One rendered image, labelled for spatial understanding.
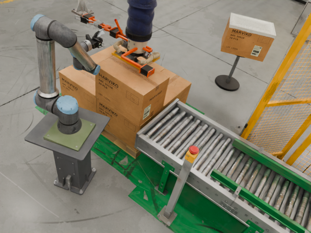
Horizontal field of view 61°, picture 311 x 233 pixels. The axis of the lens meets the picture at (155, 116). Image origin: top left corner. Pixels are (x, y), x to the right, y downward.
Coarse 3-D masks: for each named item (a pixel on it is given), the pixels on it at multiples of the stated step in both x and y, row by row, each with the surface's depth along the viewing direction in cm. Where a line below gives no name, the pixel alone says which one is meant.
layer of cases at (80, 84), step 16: (112, 48) 350; (64, 80) 302; (80, 80) 293; (176, 80) 320; (80, 96) 299; (176, 96) 301; (96, 112) 296; (112, 112) 276; (112, 128) 292; (128, 128) 274; (128, 144) 290
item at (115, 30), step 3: (114, 27) 241; (117, 27) 243; (111, 30) 239; (114, 30) 240; (117, 30) 241; (111, 33) 239; (114, 33) 236; (117, 33) 236; (111, 36) 240; (114, 36) 238; (117, 36) 238
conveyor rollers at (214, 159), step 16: (176, 112) 283; (192, 128) 267; (176, 144) 248; (192, 144) 253; (224, 144) 258; (224, 160) 244; (240, 160) 247; (240, 176) 233; (256, 176) 237; (256, 192) 224; (272, 192) 227; (304, 192) 234; (288, 208) 218; (304, 208) 220
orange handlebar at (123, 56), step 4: (92, 20) 248; (104, 24) 247; (104, 28) 243; (108, 28) 245; (120, 36) 236; (136, 48) 225; (144, 48) 227; (148, 48) 229; (128, 52) 219; (132, 52) 223; (124, 56) 213; (128, 60) 211; (132, 64) 210; (136, 64) 208
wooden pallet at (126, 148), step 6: (102, 132) 314; (108, 132) 302; (108, 138) 309; (114, 138) 310; (120, 144) 305; (126, 144) 292; (126, 150) 298; (132, 150) 291; (138, 150) 291; (132, 156) 297
